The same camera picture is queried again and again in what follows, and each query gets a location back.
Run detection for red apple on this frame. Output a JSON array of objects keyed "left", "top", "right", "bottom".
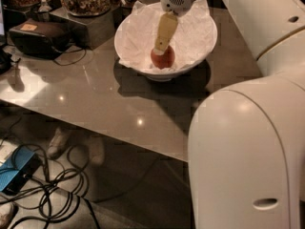
[{"left": 151, "top": 46, "right": 175, "bottom": 69}]

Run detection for black floor cables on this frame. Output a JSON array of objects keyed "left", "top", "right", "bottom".
[{"left": 0, "top": 136, "right": 103, "bottom": 229}]

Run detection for white bowl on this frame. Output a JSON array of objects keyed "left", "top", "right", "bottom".
[{"left": 113, "top": 0, "right": 218, "bottom": 82}]

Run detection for blue box on floor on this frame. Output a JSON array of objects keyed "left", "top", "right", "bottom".
[{"left": 0, "top": 147, "right": 41, "bottom": 196}]

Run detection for black device with label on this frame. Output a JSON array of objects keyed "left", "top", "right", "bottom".
[{"left": 9, "top": 19, "right": 71, "bottom": 59}]

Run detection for white shoe left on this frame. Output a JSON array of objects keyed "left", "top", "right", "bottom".
[{"left": 47, "top": 127, "right": 72, "bottom": 159}]

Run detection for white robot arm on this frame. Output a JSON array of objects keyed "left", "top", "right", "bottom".
[{"left": 188, "top": 0, "right": 305, "bottom": 229}]

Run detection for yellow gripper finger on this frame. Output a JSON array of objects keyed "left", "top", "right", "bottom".
[{"left": 153, "top": 11, "right": 178, "bottom": 55}]

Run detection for metal scoop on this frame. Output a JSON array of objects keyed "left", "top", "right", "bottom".
[{"left": 38, "top": 0, "right": 51, "bottom": 12}]

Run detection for white paper liner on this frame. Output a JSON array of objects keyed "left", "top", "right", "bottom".
[{"left": 118, "top": 0, "right": 214, "bottom": 75}]

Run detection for black cable on table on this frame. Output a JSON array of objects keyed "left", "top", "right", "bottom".
[{"left": 51, "top": 46, "right": 89, "bottom": 67}]

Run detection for dark square stand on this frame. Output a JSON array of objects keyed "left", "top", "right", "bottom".
[{"left": 50, "top": 8, "right": 115, "bottom": 50}]

